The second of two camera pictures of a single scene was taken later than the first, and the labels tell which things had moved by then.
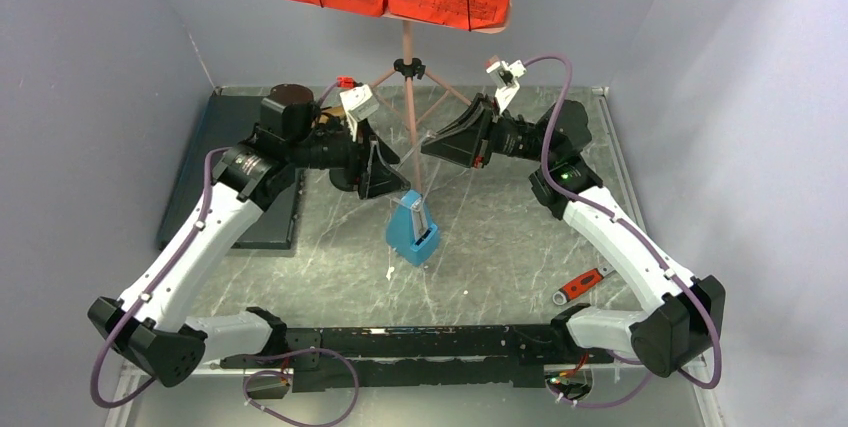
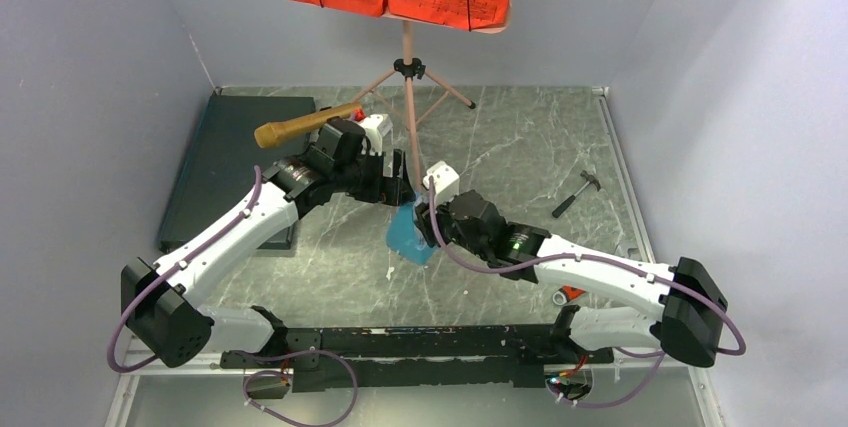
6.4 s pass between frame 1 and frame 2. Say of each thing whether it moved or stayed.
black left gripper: moved
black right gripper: moved
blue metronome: stayed
